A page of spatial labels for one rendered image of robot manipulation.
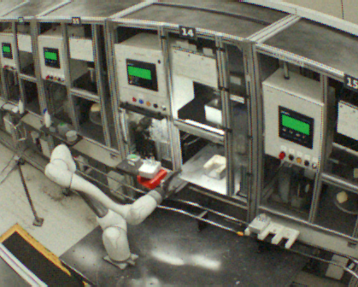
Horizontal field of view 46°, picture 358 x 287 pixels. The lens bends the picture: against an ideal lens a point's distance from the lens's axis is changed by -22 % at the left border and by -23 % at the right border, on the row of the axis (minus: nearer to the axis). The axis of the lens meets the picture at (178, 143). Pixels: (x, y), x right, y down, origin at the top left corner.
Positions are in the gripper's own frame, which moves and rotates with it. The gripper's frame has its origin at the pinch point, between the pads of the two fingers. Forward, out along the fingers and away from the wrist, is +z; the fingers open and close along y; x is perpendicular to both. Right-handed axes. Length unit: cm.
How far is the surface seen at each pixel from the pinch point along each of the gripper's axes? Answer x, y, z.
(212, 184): -4.4, -21.4, 26.4
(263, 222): -58, -20, 8
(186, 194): 28, -52, 38
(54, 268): 105, -111, -69
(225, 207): -8, -49, 36
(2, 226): 200, -112, -72
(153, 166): 29.7, -10.5, 10.6
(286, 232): -76, -26, 11
